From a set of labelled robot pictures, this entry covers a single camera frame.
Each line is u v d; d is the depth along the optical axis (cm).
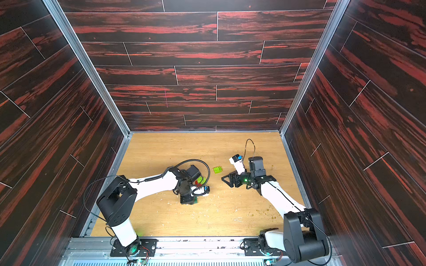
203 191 78
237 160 75
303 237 41
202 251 73
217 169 99
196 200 86
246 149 111
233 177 74
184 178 65
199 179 75
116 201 48
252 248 73
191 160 80
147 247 73
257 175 68
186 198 77
